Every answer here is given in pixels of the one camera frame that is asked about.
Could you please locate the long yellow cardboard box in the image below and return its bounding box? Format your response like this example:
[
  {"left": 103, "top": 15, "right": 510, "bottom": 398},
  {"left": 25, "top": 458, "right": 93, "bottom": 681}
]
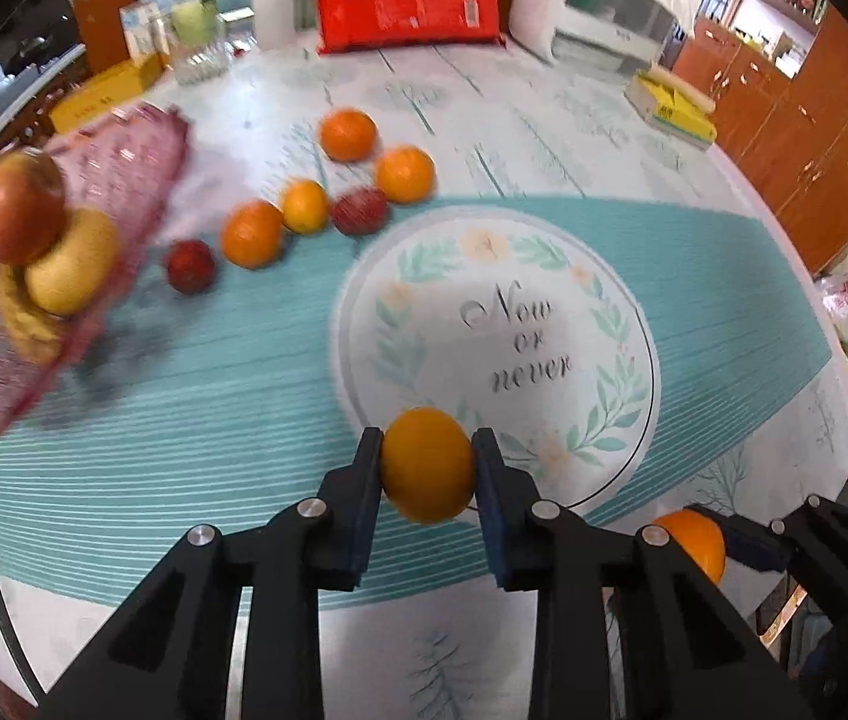
[{"left": 47, "top": 60, "right": 164, "bottom": 134}]

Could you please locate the red plastic package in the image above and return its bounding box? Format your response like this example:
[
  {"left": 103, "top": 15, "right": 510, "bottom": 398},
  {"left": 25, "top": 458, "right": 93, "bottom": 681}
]
[{"left": 314, "top": 0, "right": 504, "bottom": 55}]

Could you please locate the white countertop appliance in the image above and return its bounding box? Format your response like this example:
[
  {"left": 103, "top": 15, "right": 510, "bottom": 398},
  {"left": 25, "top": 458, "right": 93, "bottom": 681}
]
[{"left": 510, "top": 0, "right": 695, "bottom": 76}]

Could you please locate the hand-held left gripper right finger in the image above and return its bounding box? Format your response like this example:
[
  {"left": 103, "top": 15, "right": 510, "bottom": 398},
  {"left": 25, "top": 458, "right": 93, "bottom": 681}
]
[{"left": 471, "top": 426, "right": 807, "bottom": 720}]

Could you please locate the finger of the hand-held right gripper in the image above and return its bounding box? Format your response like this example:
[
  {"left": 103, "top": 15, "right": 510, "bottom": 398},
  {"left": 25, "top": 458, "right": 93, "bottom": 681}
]
[{"left": 694, "top": 496, "right": 848, "bottom": 623}]

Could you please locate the wood framed glass sliding door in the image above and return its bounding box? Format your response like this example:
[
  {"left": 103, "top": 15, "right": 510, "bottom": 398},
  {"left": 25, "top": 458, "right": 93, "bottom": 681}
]
[{"left": 75, "top": 0, "right": 530, "bottom": 76}]

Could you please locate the orange tangerine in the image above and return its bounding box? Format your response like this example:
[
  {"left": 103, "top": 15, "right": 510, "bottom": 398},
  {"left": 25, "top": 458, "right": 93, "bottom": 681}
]
[
  {"left": 220, "top": 199, "right": 285, "bottom": 269},
  {"left": 652, "top": 508, "right": 727, "bottom": 586},
  {"left": 319, "top": 109, "right": 378, "bottom": 163},
  {"left": 375, "top": 145, "right": 436, "bottom": 205},
  {"left": 280, "top": 178, "right": 333, "bottom": 235},
  {"left": 380, "top": 406, "right": 477, "bottom": 526}
]

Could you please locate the red apple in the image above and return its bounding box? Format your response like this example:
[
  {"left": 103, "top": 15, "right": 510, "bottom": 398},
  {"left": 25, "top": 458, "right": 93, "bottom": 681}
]
[{"left": 0, "top": 150, "right": 67, "bottom": 267}]

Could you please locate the pink glass fruit bowl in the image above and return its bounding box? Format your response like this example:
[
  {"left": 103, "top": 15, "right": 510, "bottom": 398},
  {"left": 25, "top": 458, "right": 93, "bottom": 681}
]
[{"left": 0, "top": 101, "right": 193, "bottom": 443}]

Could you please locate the yellow box with white flap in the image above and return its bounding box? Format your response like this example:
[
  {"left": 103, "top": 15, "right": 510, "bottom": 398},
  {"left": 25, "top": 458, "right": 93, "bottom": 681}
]
[{"left": 625, "top": 64, "right": 719, "bottom": 152}]

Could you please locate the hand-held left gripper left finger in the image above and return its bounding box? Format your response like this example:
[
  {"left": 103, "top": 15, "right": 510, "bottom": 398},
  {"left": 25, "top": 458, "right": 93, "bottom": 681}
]
[{"left": 38, "top": 426, "right": 386, "bottom": 720}]

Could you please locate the red strawberry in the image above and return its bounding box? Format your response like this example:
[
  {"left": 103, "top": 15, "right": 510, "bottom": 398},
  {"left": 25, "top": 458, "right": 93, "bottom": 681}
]
[
  {"left": 330, "top": 187, "right": 389, "bottom": 237},
  {"left": 164, "top": 240, "right": 215, "bottom": 295}
]

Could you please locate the clear bottle with green label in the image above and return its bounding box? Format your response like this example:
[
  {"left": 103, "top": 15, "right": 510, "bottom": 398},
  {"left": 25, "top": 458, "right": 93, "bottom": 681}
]
[{"left": 169, "top": 0, "right": 226, "bottom": 65}]

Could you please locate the clear drinking glass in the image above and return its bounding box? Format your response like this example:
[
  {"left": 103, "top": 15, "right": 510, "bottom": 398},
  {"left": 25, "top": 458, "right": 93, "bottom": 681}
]
[{"left": 173, "top": 37, "right": 234, "bottom": 85}]

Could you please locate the white pink plastic bag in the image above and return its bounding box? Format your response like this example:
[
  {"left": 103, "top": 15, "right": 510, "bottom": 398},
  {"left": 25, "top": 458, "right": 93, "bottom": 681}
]
[{"left": 814, "top": 274, "right": 848, "bottom": 327}]

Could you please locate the yellow pear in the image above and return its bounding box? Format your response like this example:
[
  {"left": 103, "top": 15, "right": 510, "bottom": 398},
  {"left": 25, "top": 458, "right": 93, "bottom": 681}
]
[{"left": 24, "top": 208, "right": 121, "bottom": 316}]

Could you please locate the white squeeze bottle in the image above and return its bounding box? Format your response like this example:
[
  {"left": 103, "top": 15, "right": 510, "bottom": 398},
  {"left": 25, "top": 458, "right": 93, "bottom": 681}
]
[{"left": 251, "top": 0, "right": 297, "bottom": 50}]

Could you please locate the wooden wall cabinet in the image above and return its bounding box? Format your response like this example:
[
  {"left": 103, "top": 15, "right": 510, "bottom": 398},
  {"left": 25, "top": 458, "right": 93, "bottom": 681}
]
[{"left": 667, "top": 0, "right": 848, "bottom": 275}]

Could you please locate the ripe yellow banana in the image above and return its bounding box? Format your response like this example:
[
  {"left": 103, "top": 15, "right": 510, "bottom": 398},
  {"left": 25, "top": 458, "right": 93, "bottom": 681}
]
[{"left": 0, "top": 266, "right": 69, "bottom": 367}]

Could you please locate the white paper carton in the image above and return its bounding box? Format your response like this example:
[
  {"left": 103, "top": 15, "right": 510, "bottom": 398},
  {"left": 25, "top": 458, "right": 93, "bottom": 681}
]
[{"left": 120, "top": 1, "right": 170, "bottom": 65}]

